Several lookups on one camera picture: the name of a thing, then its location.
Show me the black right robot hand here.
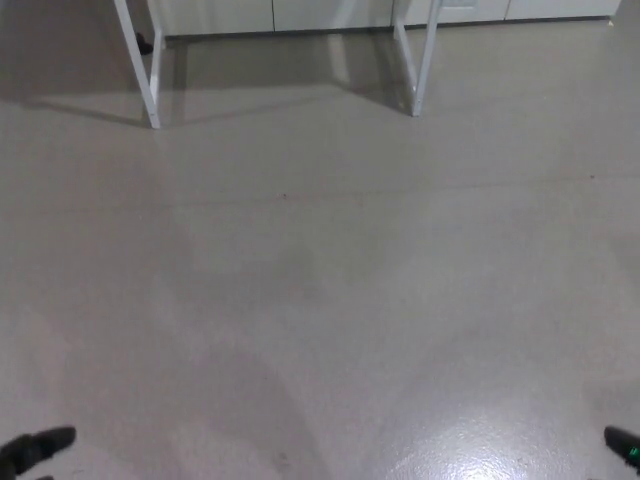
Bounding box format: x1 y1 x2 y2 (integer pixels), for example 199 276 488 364
603 425 640 469

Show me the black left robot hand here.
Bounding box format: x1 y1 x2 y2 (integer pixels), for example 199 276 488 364
0 425 77 480

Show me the white table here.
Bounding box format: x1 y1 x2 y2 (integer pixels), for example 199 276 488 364
113 0 444 130

